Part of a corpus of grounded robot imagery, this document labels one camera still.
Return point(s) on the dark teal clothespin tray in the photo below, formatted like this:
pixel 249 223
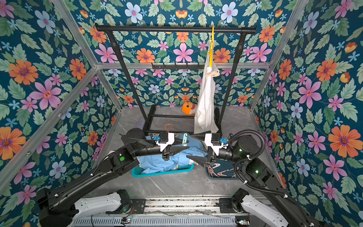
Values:
pixel 221 169

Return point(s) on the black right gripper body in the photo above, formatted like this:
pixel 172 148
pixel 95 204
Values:
pixel 211 155

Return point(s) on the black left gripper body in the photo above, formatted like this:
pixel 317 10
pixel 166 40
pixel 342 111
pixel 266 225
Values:
pixel 163 155

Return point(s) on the pink clothespin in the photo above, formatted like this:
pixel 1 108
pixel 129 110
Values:
pixel 213 74

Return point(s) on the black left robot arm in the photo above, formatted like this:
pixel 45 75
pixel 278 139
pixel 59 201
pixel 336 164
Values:
pixel 61 206

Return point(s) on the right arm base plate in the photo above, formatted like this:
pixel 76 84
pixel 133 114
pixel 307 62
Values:
pixel 227 205

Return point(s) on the teal laundry basket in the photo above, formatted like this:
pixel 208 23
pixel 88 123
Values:
pixel 137 172

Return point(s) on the white t-shirt black print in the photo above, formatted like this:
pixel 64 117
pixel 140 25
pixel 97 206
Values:
pixel 204 119

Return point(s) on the orange fish plush toy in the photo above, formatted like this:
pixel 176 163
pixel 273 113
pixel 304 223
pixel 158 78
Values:
pixel 189 108

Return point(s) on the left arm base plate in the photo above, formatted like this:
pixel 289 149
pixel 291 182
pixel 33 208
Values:
pixel 137 206

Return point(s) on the yellow plastic hanger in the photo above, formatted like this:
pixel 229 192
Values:
pixel 211 46

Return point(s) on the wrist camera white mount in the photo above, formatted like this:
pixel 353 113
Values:
pixel 164 139
pixel 215 142

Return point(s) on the black wall hook rail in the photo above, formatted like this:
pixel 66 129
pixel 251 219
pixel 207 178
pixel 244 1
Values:
pixel 177 66

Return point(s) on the black clothes rack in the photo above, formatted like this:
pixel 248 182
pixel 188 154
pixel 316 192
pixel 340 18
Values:
pixel 127 52

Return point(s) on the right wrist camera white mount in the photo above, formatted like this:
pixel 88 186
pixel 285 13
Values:
pixel 215 142

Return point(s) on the mint green clothespin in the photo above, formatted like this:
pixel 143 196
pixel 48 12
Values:
pixel 185 139

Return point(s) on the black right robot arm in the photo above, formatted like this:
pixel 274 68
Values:
pixel 244 149

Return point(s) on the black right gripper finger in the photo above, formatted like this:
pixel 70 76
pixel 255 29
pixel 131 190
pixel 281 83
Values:
pixel 200 136
pixel 202 161

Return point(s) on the light blue garment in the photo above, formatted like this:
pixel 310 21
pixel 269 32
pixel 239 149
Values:
pixel 154 164

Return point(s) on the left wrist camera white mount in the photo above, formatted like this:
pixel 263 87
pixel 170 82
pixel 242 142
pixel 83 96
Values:
pixel 164 139

